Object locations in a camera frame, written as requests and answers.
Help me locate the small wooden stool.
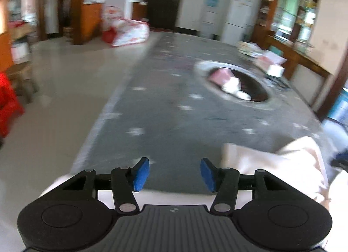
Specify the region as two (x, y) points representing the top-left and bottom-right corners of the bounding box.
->
(5, 61), (39, 103)

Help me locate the white tissue box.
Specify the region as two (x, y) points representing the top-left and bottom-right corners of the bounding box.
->
(266, 64), (284, 77)

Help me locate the wooden arch shelf unit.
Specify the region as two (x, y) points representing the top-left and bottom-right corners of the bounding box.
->
(0, 0), (108, 73)

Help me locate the plastic bag pile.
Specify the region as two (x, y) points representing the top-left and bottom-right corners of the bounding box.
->
(237, 41), (287, 71)

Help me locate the wooden wall display cabinet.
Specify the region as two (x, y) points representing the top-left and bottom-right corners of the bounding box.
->
(251, 0), (320, 47)

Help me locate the small pink white cloth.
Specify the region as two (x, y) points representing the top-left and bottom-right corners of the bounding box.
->
(208, 68), (251, 101)

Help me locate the white refrigerator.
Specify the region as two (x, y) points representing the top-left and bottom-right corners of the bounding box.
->
(221, 0), (253, 46)

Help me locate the water dispenser with blue bottle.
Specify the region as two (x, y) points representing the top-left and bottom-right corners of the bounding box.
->
(199, 0), (219, 39)

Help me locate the wooden side table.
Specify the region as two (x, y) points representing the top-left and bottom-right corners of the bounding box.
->
(265, 35), (334, 106)

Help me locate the cream white garment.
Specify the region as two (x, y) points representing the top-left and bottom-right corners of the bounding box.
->
(220, 136), (329, 207)

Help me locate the red plastic stool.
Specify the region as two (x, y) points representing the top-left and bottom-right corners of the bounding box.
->
(0, 73), (25, 138)

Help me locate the round black table cooktop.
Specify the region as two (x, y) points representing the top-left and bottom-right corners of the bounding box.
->
(194, 60), (277, 110)

